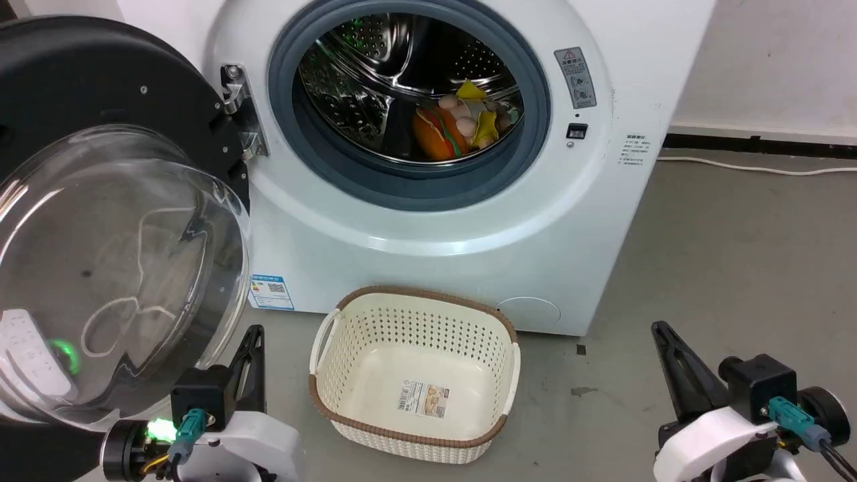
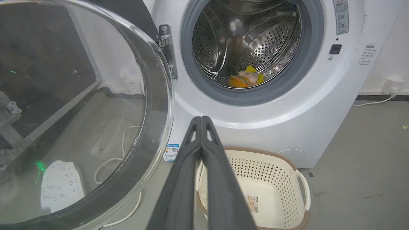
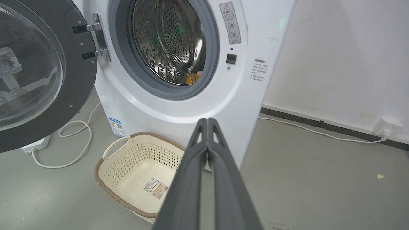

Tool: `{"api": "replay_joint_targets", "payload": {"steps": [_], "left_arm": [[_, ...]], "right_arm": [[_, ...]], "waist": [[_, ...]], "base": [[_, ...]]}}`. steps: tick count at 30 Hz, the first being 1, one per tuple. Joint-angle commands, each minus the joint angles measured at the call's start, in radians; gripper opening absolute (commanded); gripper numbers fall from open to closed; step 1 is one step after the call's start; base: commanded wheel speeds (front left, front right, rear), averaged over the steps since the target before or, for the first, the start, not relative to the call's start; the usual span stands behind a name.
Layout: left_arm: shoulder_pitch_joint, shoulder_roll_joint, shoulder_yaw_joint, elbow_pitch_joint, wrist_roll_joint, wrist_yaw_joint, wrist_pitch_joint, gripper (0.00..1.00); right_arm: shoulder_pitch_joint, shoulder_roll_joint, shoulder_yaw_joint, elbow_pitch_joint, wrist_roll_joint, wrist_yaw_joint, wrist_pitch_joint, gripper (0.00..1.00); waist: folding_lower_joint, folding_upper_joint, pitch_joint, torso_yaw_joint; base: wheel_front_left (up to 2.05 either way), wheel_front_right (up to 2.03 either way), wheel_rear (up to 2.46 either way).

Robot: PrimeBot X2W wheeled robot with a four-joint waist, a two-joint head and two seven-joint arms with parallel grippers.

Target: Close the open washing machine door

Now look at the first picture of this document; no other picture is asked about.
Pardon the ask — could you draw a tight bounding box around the grey warning sticker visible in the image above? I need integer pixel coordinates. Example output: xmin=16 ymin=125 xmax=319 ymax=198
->
xmin=554 ymin=47 xmax=598 ymax=110

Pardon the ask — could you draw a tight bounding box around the teal left cable connector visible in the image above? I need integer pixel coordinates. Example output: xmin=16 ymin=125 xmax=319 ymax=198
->
xmin=167 ymin=408 xmax=207 ymax=464

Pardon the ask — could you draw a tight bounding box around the small printed text sticker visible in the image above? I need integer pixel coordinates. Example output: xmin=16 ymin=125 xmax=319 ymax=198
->
xmin=619 ymin=133 xmax=653 ymax=167

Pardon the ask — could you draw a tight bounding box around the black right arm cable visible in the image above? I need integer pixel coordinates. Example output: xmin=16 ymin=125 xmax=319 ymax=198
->
xmin=818 ymin=442 xmax=857 ymax=482

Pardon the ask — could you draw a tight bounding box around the white front-load washing machine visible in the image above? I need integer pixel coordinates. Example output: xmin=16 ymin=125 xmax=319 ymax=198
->
xmin=117 ymin=0 xmax=717 ymax=337

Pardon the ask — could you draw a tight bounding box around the teal cable connector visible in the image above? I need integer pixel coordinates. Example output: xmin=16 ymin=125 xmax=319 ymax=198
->
xmin=167 ymin=408 xmax=207 ymax=464
xmin=768 ymin=396 xmax=833 ymax=451

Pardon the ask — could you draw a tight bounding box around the paper product label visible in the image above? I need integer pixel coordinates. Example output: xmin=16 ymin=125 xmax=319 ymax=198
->
xmin=400 ymin=380 xmax=451 ymax=420

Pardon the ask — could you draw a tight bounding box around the orange plush burger toy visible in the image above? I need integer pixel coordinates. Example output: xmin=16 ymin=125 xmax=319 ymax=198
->
xmin=412 ymin=106 xmax=473 ymax=161

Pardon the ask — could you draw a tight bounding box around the teal right cable connector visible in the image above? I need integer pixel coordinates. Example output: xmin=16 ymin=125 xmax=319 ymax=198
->
xmin=768 ymin=396 xmax=833 ymax=451

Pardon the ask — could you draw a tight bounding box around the black washer door, glass bowl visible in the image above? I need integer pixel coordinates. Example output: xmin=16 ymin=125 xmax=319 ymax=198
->
xmin=0 ymin=15 xmax=254 ymax=482

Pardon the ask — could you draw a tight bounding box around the stainless steel washer drum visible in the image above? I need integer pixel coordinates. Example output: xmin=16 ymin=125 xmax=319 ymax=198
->
xmin=298 ymin=12 xmax=524 ymax=165

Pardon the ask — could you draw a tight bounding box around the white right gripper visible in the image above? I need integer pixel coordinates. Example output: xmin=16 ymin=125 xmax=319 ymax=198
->
xmin=651 ymin=321 xmax=783 ymax=482

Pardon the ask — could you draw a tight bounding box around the white floor cable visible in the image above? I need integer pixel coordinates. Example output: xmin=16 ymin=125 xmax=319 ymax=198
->
xmin=656 ymin=155 xmax=857 ymax=177

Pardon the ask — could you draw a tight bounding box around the chrome door hinge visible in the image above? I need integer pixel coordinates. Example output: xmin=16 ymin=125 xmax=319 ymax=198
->
xmin=221 ymin=64 xmax=270 ymax=161

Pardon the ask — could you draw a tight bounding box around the round white filter cover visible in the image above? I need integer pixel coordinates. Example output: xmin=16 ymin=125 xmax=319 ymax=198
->
xmin=495 ymin=297 xmax=562 ymax=333

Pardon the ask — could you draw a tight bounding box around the black baseboard strip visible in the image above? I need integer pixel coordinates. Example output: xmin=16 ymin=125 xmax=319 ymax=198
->
xmin=663 ymin=133 xmax=857 ymax=160

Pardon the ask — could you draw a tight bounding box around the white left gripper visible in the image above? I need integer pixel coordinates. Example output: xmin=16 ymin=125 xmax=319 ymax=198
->
xmin=191 ymin=325 xmax=305 ymax=482

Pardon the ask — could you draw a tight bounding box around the cream plastic laundry basket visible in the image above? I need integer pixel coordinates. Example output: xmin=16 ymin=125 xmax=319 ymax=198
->
xmin=308 ymin=286 xmax=522 ymax=465

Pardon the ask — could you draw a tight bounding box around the blue energy label sticker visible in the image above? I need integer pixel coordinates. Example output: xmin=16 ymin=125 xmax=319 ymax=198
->
xmin=249 ymin=273 xmax=295 ymax=311

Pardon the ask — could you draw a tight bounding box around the yellow and white plush doll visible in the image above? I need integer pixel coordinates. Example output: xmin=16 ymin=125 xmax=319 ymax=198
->
xmin=439 ymin=80 xmax=523 ymax=151

